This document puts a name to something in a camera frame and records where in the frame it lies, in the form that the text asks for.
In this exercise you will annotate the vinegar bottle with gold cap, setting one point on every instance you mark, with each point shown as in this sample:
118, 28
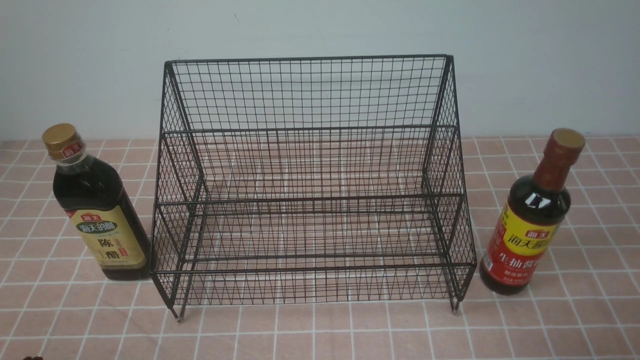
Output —
91, 193

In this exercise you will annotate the black wire mesh rack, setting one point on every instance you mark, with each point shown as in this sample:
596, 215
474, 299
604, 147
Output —
310, 180

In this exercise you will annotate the soy sauce bottle red label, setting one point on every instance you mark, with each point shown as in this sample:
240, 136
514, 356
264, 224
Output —
535, 207

